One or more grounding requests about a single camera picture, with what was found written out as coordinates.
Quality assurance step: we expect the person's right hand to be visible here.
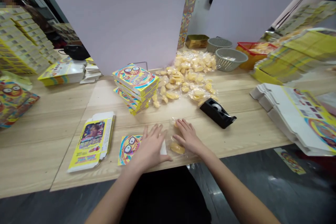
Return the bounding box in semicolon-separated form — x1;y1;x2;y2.
172;118;208;157

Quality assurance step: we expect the person's left hand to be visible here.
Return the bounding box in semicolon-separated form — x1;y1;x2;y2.
131;124;173;170

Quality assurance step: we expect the clear yellow snack packet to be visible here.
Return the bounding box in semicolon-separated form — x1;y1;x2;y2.
169;136;190;158
171;117;185;131

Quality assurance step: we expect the colourful cartoon face card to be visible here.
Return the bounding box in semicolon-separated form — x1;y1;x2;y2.
117;134;168;167

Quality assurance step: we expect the black tape dispenser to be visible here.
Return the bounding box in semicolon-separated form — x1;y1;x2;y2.
199;98;238;130

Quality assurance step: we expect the person's body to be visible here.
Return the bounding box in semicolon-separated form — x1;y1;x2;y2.
119;166;212;224

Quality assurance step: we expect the flat yellow folded carton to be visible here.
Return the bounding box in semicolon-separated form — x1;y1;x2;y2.
67;111;116;174

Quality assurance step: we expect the pile of yellow snack packets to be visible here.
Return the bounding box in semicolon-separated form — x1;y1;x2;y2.
152;50;220;109

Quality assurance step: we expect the stack of filled cartoon boxes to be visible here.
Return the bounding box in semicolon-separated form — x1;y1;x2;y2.
112;63;160;116

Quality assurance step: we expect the grey plastic basket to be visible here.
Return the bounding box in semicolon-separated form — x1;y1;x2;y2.
215;48;249;72
206;37;233;53

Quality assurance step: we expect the small stack of white flaps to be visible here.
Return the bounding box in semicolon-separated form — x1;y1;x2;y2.
79;62;102;85

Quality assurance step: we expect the gold hexagonal tin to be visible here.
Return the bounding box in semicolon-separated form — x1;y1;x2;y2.
185;34;210;49

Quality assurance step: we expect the cartoon card on floor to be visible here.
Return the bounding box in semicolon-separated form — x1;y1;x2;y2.
274;147;307;175

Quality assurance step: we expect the red plastic basket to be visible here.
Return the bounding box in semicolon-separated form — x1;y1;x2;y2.
235;42;278;71

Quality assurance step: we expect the stack of white flat cartons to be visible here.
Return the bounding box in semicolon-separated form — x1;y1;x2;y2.
249;82;336;157

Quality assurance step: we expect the stack of yellow-edged flat cartons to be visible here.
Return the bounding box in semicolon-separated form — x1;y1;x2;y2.
37;57;88;87

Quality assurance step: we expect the black pouch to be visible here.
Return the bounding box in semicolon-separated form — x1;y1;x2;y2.
58;44;91;61

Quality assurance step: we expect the tall colourful cartoon strip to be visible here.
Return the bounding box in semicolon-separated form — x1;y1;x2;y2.
177;0;201;50

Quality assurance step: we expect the stack of yellow printed sheets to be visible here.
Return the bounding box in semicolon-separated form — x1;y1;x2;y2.
250;27;336;86

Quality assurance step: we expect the pile of colourful cartoon boxes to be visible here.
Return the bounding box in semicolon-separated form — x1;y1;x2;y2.
0;76;41;131

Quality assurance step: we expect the row of pale stacked boxes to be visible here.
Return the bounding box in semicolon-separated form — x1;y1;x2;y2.
272;0;336;36

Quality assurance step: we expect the wall of pale stacked boxes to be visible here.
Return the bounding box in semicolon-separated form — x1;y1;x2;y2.
0;7;63;76

